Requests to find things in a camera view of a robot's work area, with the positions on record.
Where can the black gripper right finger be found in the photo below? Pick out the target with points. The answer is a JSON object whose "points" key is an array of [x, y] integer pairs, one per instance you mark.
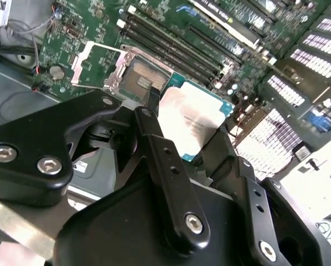
{"points": [[254, 199]]}

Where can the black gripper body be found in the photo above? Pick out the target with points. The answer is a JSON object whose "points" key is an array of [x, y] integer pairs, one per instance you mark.
{"points": [[126, 235]]}

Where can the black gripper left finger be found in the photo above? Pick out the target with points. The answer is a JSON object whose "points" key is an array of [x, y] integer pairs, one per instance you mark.
{"points": [[30, 138]]}

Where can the silver-topped CPU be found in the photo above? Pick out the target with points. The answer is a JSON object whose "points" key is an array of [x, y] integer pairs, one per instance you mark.
{"points": [[193, 110]]}

